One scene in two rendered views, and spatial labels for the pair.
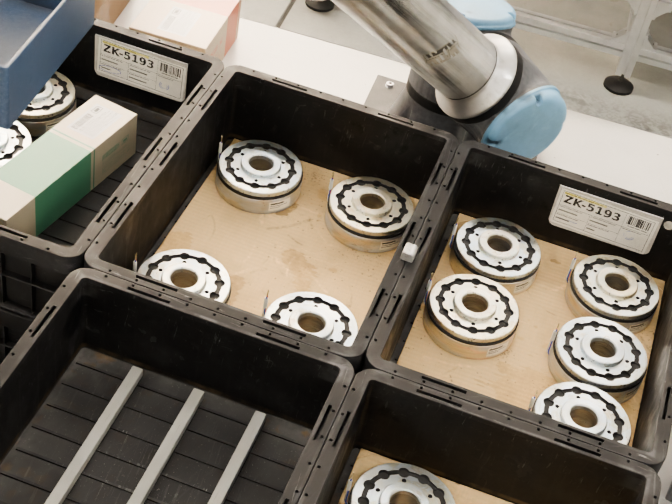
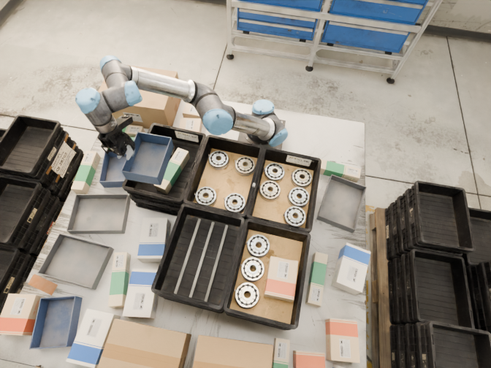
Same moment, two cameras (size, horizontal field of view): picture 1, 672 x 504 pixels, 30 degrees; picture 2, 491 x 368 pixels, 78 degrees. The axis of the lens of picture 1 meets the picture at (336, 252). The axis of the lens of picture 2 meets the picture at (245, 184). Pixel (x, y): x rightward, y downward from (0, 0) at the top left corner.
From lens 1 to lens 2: 0.52 m
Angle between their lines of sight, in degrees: 20
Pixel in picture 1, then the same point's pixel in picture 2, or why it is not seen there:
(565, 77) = (295, 68)
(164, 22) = (190, 109)
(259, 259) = (221, 182)
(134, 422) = (201, 231)
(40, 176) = (169, 174)
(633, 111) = (313, 76)
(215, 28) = not seen: hidden behind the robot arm
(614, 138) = (303, 117)
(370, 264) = (246, 179)
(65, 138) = (173, 162)
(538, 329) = (285, 190)
